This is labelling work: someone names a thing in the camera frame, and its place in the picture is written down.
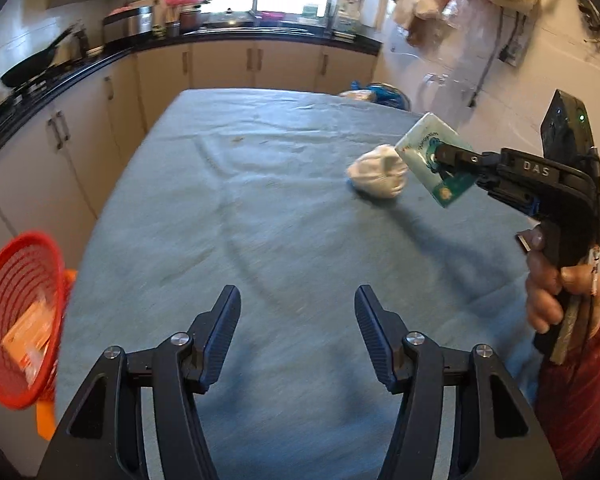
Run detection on steel rice cooker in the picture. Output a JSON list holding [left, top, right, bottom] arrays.
[[130, 5, 155, 36]]

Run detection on clear glass pitcher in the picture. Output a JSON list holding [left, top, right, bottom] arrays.
[[422, 35, 486, 116]]

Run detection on person's right hand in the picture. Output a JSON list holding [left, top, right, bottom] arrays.
[[525, 223, 600, 334]]

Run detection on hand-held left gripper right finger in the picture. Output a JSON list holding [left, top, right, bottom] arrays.
[[355, 284, 563, 480]]

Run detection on wall socket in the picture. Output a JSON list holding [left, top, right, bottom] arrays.
[[500, 40, 526, 67]]

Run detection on chopstick holder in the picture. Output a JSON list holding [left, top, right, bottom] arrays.
[[164, 2, 182, 37]]

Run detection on red plastic mesh basket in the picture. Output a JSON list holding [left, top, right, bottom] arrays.
[[0, 231, 67, 410]]

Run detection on white crumpled tissue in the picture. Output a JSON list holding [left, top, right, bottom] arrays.
[[346, 144, 410, 201]]

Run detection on black kitchen countertop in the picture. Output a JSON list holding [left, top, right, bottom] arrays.
[[0, 22, 383, 173]]

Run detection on person's red sleeved forearm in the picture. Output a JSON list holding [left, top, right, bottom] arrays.
[[535, 317, 600, 480]]

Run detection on blue plastic bag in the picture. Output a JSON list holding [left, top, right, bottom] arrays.
[[340, 81, 412, 111]]

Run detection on black wok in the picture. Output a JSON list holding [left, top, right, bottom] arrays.
[[0, 27, 78, 88]]

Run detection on light orange carton box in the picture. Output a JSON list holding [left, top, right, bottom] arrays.
[[1, 302, 53, 376]]

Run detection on orange plastic stool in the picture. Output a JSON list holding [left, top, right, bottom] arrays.
[[35, 269, 78, 441]]

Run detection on grey blue tablecloth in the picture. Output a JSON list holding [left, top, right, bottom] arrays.
[[55, 89, 546, 480]]

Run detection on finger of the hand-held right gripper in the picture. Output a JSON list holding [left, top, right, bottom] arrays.
[[436, 144, 503, 189]]

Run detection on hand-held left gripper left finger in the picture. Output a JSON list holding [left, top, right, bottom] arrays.
[[37, 284, 242, 480]]

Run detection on green cartoon tissue pack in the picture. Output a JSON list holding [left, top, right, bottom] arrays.
[[395, 112, 476, 208]]

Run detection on black power cable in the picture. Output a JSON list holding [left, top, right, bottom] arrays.
[[467, 7, 506, 108]]

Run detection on dark cooking pot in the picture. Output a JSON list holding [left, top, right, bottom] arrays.
[[180, 5, 203, 33]]

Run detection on beige kitchen cabinets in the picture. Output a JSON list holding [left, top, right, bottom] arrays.
[[0, 42, 381, 311]]

